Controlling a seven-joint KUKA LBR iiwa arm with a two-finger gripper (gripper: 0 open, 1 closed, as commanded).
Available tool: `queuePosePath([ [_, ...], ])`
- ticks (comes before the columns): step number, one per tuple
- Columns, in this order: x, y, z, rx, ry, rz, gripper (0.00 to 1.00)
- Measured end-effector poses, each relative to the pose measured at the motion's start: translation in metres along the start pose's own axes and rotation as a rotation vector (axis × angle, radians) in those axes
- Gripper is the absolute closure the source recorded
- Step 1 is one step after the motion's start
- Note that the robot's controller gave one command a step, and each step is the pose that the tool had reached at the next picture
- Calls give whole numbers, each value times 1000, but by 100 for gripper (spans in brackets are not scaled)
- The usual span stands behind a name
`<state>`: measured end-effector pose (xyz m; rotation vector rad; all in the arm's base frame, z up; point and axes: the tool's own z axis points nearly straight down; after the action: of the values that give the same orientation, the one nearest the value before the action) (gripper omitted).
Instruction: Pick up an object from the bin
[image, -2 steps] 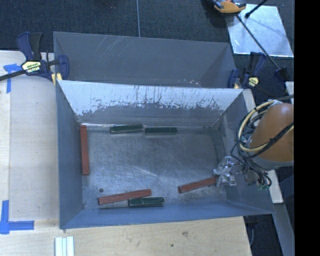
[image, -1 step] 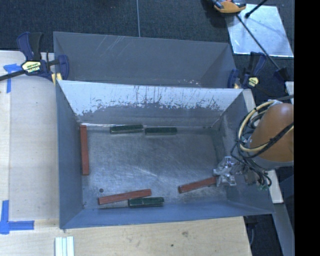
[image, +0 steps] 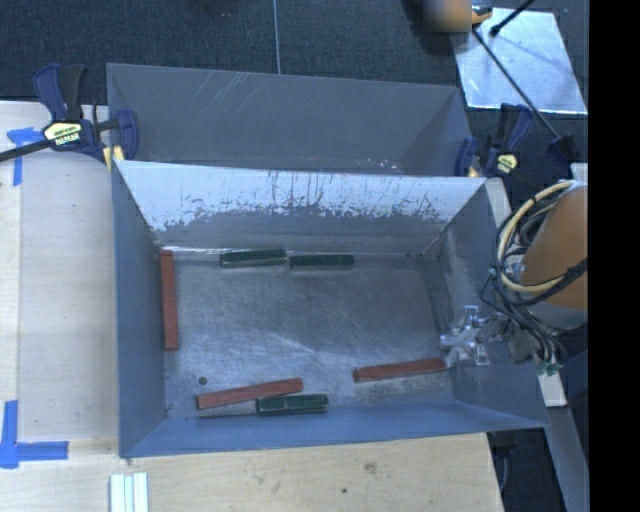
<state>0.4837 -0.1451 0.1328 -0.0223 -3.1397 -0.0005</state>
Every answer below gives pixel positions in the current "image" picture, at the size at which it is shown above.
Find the grey metal bin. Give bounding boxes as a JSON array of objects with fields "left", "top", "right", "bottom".
[{"left": 105, "top": 62, "right": 552, "bottom": 459}]

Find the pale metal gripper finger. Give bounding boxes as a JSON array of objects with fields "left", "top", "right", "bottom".
[
  {"left": 439, "top": 305, "right": 484, "bottom": 351},
  {"left": 445, "top": 344, "right": 491, "bottom": 369}
]

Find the dark green flat block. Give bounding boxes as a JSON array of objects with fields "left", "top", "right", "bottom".
[
  {"left": 219, "top": 248, "right": 288, "bottom": 270},
  {"left": 288, "top": 253, "right": 356, "bottom": 273},
  {"left": 255, "top": 393, "right": 330, "bottom": 417}
]

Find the red-brown flat block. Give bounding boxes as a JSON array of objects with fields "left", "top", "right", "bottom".
[
  {"left": 159, "top": 249, "right": 180, "bottom": 352},
  {"left": 195, "top": 377, "right": 305, "bottom": 412},
  {"left": 352, "top": 357, "right": 449, "bottom": 385}
]

